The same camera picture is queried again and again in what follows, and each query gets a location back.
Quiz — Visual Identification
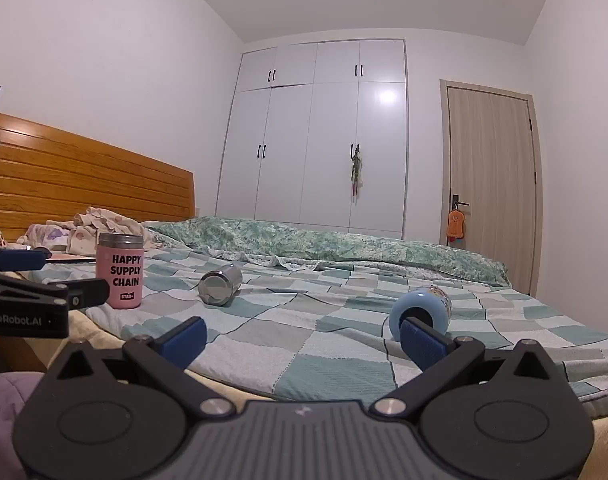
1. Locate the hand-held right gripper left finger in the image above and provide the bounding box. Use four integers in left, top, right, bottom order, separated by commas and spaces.
46, 316, 235, 417

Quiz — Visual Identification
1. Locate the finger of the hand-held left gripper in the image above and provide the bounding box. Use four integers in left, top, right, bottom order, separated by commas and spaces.
0, 247, 53, 272
0, 270, 110, 310

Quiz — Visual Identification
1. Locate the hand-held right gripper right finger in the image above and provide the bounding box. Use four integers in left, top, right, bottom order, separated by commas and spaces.
374, 317, 560, 417

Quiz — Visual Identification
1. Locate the light blue cup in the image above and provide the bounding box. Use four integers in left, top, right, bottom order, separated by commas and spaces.
389, 285, 453, 343

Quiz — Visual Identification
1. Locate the stainless steel cup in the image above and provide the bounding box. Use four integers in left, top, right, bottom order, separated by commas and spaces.
198, 264, 243, 307

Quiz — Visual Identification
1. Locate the pink printed cup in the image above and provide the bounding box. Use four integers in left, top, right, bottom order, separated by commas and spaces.
95, 232, 146, 310

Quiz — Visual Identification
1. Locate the flat pink book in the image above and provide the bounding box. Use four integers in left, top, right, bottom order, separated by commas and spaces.
43, 254, 98, 265

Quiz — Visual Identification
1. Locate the purple patterned cloth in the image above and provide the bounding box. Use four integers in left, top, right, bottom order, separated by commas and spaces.
25, 220, 79, 249

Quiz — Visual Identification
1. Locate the yellow blanket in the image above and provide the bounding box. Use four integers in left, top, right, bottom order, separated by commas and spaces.
21, 309, 608, 480

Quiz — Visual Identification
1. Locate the cream patterned clothes pile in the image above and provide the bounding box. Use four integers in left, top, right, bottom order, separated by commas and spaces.
66, 206, 158, 256

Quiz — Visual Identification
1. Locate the purple quilted cloth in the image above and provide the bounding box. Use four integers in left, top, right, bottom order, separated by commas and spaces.
0, 371, 49, 480

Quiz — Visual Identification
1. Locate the wooden headboard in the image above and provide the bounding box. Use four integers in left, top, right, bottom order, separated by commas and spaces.
0, 111, 195, 241

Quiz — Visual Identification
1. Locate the checked bed sheet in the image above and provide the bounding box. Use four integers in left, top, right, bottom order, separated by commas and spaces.
14, 242, 608, 403

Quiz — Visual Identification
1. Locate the orange hanging toy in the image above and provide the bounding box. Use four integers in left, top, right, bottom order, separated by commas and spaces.
447, 208, 467, 239

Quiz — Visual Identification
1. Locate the green floral duvet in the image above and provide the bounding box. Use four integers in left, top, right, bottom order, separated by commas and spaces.
144, 216, 512, 289

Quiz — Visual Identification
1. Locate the beige wooden door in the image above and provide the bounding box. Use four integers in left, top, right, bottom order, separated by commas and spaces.
439, 79, 543, 297

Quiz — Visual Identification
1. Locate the hanging wardrobe ornament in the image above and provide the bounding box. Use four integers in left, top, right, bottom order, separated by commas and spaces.
350, 152, 366, 202

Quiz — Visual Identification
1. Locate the white wardrobe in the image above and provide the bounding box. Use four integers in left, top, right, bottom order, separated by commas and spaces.
215, 39, 409, 241

